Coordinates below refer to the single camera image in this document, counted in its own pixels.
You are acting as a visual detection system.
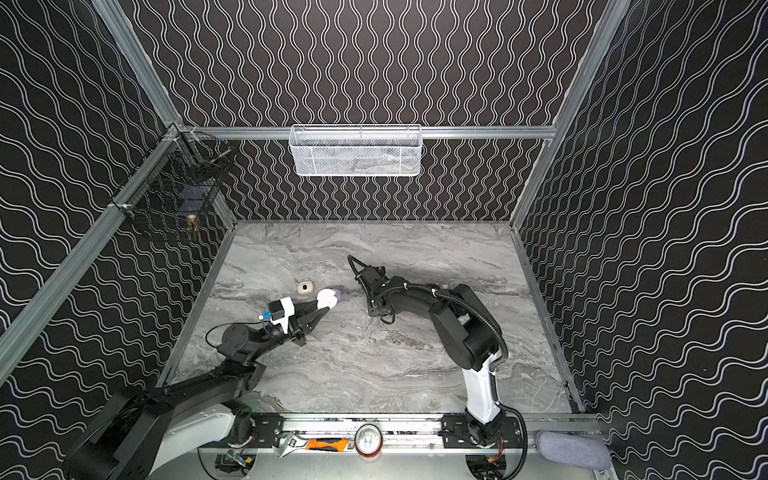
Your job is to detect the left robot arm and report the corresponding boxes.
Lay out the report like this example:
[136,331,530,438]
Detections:
[63,289,338,479]

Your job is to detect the adjustable wrench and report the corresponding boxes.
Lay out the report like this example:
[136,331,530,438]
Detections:
[272,431,309,458]

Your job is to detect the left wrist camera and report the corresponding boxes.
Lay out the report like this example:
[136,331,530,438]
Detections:
[259,296,296,335]

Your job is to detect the white wire mesh basket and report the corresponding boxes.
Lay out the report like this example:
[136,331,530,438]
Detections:
[289,124,424,177]

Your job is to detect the white round earbud case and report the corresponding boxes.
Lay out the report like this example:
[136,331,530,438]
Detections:
[316,289,339,309]

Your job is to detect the orange utility knife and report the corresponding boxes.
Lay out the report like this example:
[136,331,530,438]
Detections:
[305,438,353,453]

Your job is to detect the black wire basket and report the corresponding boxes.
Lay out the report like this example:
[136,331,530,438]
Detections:
[118,131,233,244]

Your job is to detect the beige earbud charging case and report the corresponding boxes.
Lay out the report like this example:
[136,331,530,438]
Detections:
[297,280,315,295]

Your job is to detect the brass object in basket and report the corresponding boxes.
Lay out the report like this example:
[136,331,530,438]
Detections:
[186,214,200,234]

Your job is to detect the soda can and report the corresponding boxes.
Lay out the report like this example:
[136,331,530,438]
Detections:
[353,423,384,460]

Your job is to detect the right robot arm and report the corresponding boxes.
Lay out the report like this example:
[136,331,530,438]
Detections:
[354,265,509,447]

